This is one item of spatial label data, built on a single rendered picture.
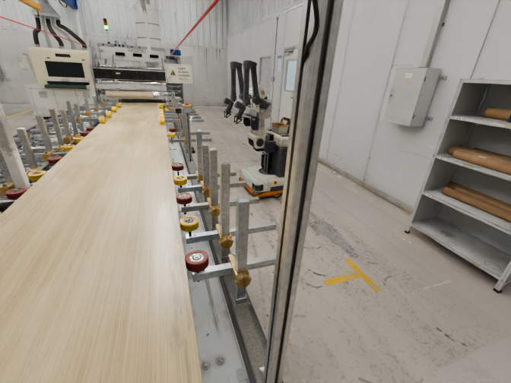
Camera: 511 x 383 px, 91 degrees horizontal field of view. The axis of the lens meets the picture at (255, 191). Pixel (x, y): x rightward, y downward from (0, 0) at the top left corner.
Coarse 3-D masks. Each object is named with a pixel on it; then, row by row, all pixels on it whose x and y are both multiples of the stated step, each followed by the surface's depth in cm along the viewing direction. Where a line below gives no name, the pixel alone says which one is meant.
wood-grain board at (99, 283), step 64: (128, 128) 268; (64, 192) 127; (128, 192) 130; (0, 256) 83; (64, 256) 85; (128, 256) 86; (0, 320) 63; (64, 320) 63; (128, 320) 64; (192, 320) 65
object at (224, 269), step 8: (264, 256) 99; (272, 256) 99; (224, 264) 94; (248, 264) 94; (256, 264) 96; (264, 264) 97; (272, 264) 99; (192, 272) 89; (200, 272) 89; (208, 272) 90; (216, 272) 91; (224, 272) 92
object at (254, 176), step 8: (240, 168) 360; (248, 168) 356; (256, 168) 358; (240, 176) 361; (248, 176) 334; (256, 176) 328; (264, 176) 330; (272, 176) 331; (248, 184) 337; (256, 184) 315; (264, 184) 318; (272, 184) 323; (280, 184) 328; (256, 192) 320; (264, 192) 324; (272, 192) 328; (280, 192) 333
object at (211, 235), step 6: (270, 222) 125; (234, 228) 119; (252, 228) 120; (258, 228) 121; (264, 228) 122; (270, 228) 123; (186, 234) 112; (192, 234) 113; (198, 234) 113; (204, 234) 113; (210, 234) 113; (216, 234) 114; (234, 234) 117; (186, 240) 110; (192, 240) 111; (198, 240) 112; (204, 240) 113
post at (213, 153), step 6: (210, 150) 118; (216, 150) 119; (210, 156) 119; (216, 156) 120; (210, 162) 121; (216, 162) 122; (210, 168) 123; (216, 168) 123; (210, 174) 125; (216, 174) 124; (210, 180) 127; (216, 180) 126; (210, 186) 128; (216, 186) 127; (210, 192) 131; (216, 192) 128; (216, 198) 130; (216, 204) 131; (216, 222) 136
